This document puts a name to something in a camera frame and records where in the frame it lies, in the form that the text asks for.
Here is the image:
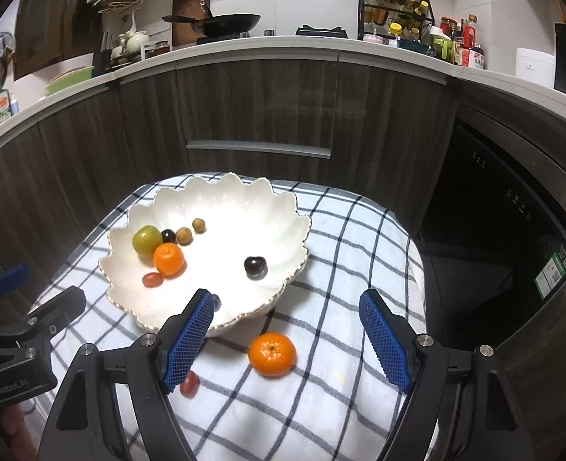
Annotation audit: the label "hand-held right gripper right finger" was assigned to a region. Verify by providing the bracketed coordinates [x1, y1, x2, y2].
[358, 289, 536, 461]

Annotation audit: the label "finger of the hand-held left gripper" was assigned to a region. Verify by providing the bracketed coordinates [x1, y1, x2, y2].
[0, 264, 28, 301]
[0, 285, 88, 347]

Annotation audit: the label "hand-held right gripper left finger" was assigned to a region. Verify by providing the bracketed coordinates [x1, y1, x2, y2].
[43, 288, 215, 461]

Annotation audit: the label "orange tangerine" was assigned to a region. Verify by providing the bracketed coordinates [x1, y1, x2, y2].
[248, 332, 296, 378]
[153, 243, 186, 277]

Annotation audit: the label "dark purple plum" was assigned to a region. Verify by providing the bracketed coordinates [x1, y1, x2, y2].
[243, 256, 267, 280]

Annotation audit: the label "yellow-green apple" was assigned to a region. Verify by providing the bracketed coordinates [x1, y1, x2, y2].
[132, 225, 164, 255]

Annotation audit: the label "white scalloped bowl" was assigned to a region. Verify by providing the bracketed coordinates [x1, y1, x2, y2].
[99, 173, 313, 339]

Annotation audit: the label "person's left hand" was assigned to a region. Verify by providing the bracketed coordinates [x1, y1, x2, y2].
[0, 394, 41, 461]

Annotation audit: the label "blue checkered cloth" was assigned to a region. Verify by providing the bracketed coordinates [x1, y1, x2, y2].
[21, 173, 428, 461]

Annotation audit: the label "black built-in dishwasher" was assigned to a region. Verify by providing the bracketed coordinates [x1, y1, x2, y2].
[417, 120, 566, 347]

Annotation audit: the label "green dish tray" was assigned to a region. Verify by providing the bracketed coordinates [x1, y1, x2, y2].
[44, 66, 95, 97]

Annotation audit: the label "black knife block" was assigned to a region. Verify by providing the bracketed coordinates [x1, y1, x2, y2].
[93, 33, 113, 75]

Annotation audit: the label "dark wood base cabinets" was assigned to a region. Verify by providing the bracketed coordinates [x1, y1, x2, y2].
[0, 50, 566, 347]

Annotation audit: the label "dark wood cabinet door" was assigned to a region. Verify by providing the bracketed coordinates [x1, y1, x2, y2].
[14, 0, 92, 80]

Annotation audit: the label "white teapot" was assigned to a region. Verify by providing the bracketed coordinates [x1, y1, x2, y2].
[120, 31, 150, 51]

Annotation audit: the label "white rice cooker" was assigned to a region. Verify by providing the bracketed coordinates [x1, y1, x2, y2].
[514, 47, 556, 88]

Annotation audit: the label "black wok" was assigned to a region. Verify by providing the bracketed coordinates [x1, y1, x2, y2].
[162, 12, 261, 39]

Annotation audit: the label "black gas stove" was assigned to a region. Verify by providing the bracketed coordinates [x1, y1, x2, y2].
[194, 24, 350, 39]

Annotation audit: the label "dark wooden cutting board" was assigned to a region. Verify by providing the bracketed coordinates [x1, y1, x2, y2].
[172, 0, 213, 48]

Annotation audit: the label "black spice rack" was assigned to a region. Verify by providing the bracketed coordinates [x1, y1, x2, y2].
[358, 0, 432, 41]

